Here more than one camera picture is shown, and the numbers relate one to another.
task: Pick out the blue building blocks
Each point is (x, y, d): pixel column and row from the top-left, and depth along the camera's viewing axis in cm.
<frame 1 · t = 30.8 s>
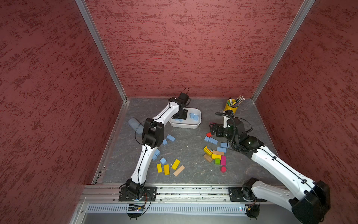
left hand: (181, 118, 101), fingers open
right hand: (215, 127, 79), fingers open
white plastic tray: (189, 123, 104), point 3 cm above the table
yellow pen holder can: (228, 108, 105), point 10 cm above the table
striped yellow block: (208, 150, 90), point 3 cm above the table
long tan wooden block: (179, 171, 83), on the table
yellow long block: (175, 164, 85), point 2 cm above the table
green cube block: (217, 161, 85), point 3 cm above the table
magenta cylinder block: (223, 169, 85), on the table
long blue block left: (170, 137, 97), point 2 cm above the table
long blue block right: (213, 140, 97), on the table
brown wooden block: (207, 157, 89), on the table
pens in can: (235, 103, 102), point 14 cm above the table

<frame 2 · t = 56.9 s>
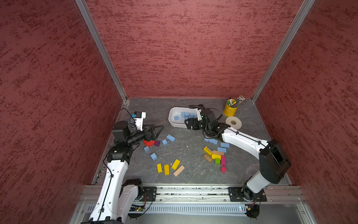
left hand: (158, 129, 72), fingers open
right hand: (189, 124, 86), fingers open
white tape roll: (238, 124, 105), on the table
blue block left edge: (146, 148, 91), point 2 cm above the table
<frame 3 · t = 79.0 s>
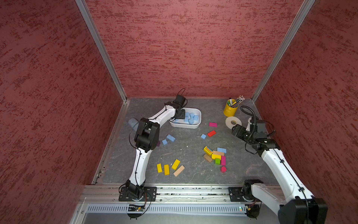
left hand: (179, 117, 101), fingers open
right hand: (237, 133, 82), fingers open
magenta flat block: (211, 124, 107), on the table
red block right cluster: (211, 133, 100), on the table
square flat blue block: (203, 136, 99), on the table
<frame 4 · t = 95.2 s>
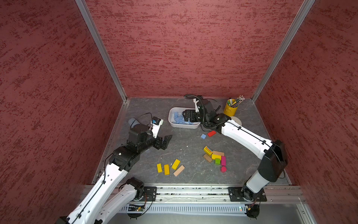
left hand: (163, 135, 71), fingers open
right hand: (188, 116, 82), fingers open
